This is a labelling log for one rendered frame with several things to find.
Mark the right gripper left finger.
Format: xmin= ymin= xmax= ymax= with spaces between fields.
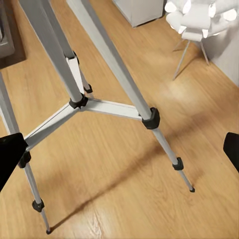
xmin=0 ymin=132 xmax=25 ymax=192

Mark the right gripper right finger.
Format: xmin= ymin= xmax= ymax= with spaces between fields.
xmin=223 ymin=132 xmax=239 ymax=173

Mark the camera tripod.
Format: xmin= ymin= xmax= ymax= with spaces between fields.
xmin=0 ymin=0 xmax=195 ymax=235

